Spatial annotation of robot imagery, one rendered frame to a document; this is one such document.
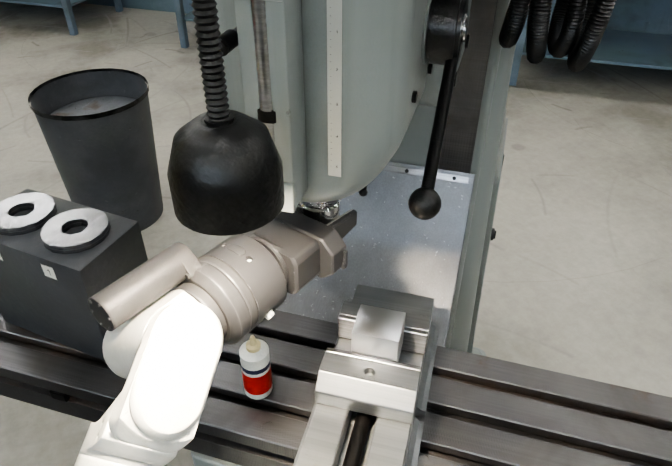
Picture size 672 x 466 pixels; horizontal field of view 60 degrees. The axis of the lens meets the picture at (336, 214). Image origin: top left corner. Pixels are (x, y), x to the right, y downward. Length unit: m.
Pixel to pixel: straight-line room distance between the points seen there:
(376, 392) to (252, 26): 0.47
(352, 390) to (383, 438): 0.07
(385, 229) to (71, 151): 1.75
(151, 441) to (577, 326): 2.05
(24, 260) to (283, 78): 0.56
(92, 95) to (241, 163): 2.59
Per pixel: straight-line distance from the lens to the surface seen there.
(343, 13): 0.46
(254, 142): 0.35
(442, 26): 0.56
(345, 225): 0.66
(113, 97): 2.88
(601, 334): 2.42
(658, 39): 4.78
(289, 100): 0.46
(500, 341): 2.27
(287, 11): 0.43
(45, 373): 0.98
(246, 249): 0.57
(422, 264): 1.05
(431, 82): 0.67
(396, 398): 0.74
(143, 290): 0.53
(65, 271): 0.85
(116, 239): 0.87
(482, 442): 0.84
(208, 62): 0.34
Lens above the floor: 1.64
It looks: 36 degrees down
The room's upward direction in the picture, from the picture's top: straight up
